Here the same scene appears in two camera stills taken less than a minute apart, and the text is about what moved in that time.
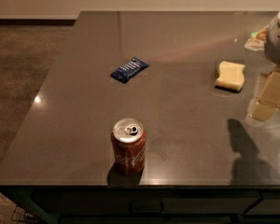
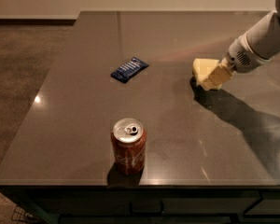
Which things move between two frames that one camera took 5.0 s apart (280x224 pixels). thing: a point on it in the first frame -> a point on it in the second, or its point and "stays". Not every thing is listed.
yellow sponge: x=231 y=77 -> x=201 y=67
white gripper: x=278 y=46 -> x=239 y=59
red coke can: x=129 y=136 stays
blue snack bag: x=128 y=69 stays
